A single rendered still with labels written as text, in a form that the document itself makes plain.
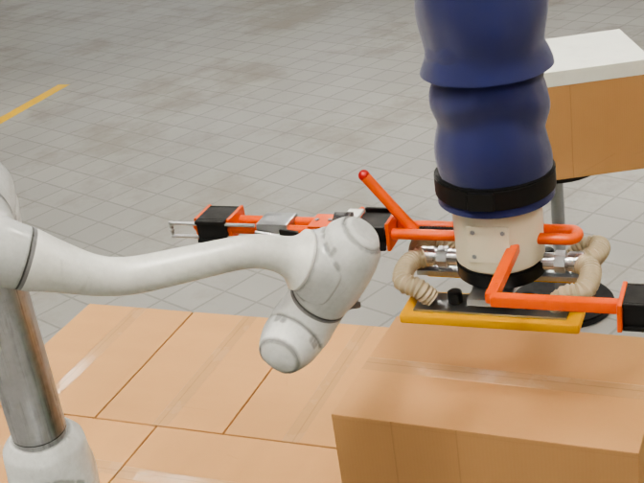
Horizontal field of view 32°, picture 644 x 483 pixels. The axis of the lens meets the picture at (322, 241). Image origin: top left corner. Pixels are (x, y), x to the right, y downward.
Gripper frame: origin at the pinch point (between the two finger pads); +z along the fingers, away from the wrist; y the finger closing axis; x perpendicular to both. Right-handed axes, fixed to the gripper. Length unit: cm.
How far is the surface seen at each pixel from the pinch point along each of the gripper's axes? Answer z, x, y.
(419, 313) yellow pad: -6.0, 12.7, 11.3
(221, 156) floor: 352, -221, 128
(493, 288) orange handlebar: -16.5, 30.1, -0.9
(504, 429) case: -11.5, 28.9, 32.2
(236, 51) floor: 564, -309, 129
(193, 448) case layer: 22, -63, 73
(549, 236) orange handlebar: 5.1, 35.9, -0.6
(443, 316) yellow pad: -6.4, 17.5, 11.3
